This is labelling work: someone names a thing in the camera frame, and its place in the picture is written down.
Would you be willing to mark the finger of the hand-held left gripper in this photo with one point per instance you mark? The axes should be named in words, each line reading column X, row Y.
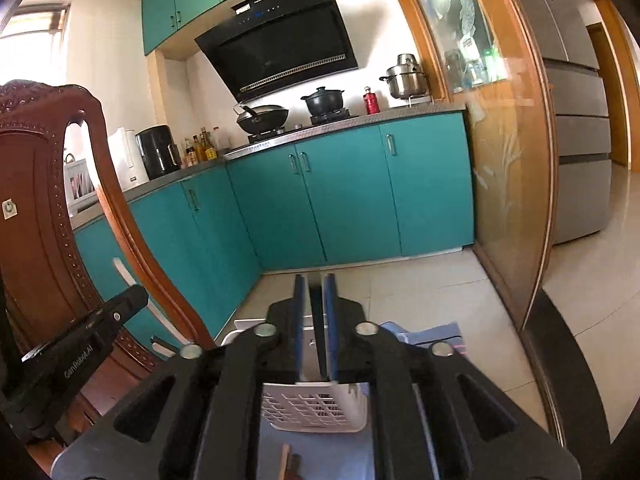
column 125, row 305

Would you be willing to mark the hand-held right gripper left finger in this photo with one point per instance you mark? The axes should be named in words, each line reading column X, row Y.
column 300, row 335

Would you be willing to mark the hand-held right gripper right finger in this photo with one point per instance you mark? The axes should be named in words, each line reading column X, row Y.
column 331, row 335

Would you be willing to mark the single black chopstick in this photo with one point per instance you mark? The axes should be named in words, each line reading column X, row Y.
column 316, row 340

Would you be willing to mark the white plastic utensil basket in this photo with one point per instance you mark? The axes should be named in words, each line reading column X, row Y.
column 310, row 405

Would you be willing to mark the carved brown wooden chair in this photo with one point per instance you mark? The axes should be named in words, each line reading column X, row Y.
column 45, row 240

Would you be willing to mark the blue plaid cloth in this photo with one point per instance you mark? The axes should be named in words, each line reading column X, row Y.
column 325, row 455

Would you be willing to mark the white dish rack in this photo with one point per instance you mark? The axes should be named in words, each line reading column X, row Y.
column 80, row 185

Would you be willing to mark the white electric kettle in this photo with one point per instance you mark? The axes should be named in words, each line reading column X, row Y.
column 125, row 160

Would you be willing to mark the teal lower kitchen cabinets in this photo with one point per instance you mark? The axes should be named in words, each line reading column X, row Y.
column 350, row 185

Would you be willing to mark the black air fryer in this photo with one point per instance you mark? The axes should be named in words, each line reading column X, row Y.
column 157, row 152

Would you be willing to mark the row of condiment bottles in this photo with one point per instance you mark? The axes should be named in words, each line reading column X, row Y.
column 202, row 150

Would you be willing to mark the black gas stove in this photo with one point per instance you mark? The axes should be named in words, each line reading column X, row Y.
column 330, row 119

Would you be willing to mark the black wok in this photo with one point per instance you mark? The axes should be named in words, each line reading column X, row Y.
column 265, row 119

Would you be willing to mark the wood-framed glass sliding door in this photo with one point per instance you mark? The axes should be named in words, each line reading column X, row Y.
column 500, row 185

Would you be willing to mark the black lidded cooking pot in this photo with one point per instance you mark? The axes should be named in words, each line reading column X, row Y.
column 324, row 102

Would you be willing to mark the red bottle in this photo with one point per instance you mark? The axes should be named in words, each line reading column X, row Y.
column 371, row 102

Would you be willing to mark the stainless steel stock pot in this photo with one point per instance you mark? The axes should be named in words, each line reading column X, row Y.
column 407, row 80

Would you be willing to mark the kitchen window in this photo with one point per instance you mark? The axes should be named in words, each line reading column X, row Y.
column 30, row 50

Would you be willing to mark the black range hood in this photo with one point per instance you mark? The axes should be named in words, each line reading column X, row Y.
column 280, row 45

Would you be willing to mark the silver refrigerator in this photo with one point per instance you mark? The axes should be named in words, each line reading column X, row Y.
column 580, row 160

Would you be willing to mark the brown wooden door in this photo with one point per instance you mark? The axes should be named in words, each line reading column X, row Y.
column 612, row 85

